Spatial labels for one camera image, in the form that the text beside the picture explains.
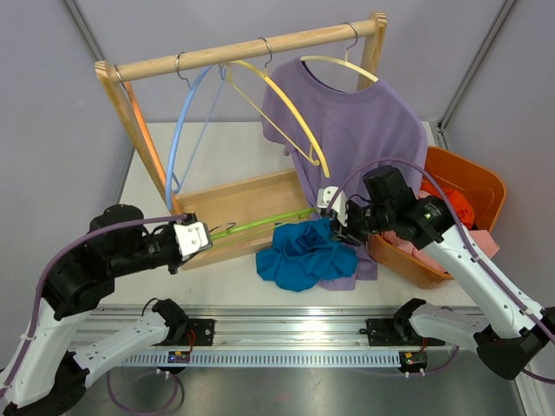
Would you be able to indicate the white slotted cable duct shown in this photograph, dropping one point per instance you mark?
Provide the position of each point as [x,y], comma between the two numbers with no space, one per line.
[238,358]

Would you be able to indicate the green plastic hanger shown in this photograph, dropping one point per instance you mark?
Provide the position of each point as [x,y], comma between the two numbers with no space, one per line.
[239,232]

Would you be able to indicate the purple t-shirt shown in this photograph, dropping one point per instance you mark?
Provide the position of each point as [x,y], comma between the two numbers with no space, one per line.
[354,129]

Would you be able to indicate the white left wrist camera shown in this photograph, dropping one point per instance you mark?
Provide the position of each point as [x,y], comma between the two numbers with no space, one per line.
[192,239]

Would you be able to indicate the orange laundry basket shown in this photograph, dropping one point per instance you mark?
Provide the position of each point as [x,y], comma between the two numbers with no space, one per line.
[485,192]

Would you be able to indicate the wooden clothes rack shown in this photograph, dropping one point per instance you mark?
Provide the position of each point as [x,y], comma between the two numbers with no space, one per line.
[254,198]

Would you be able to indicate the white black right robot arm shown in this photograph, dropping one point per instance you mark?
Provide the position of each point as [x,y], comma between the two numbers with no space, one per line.
[512,329]

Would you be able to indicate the blue t-shirt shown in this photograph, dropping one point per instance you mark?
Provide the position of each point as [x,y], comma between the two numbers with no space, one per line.
[304,254]

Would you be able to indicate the orange t-shirt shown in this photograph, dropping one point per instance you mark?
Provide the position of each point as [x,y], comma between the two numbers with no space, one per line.
[462,207]

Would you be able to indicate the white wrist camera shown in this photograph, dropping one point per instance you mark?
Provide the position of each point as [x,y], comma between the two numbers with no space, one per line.
[332,203]
[192,239]

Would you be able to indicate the orange plastic hanger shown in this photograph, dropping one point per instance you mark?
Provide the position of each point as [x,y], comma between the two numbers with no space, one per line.
[159,178]

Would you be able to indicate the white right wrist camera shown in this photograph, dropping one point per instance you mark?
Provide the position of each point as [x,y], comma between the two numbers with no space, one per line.
[332,203]

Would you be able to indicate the yellow plastic hanger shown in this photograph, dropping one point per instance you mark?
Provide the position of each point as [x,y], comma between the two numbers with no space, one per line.
[315,156]

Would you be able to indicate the cream plastic hanger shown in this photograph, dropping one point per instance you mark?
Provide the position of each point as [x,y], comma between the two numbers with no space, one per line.
[366,75]

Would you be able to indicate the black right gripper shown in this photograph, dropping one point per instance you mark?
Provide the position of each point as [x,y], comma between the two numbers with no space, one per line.
[349,233]

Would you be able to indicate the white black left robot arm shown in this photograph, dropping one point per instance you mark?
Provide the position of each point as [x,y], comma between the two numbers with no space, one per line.
[46,376]

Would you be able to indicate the aluminium mounting rail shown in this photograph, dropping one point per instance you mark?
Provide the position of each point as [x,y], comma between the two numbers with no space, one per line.
[289,328]

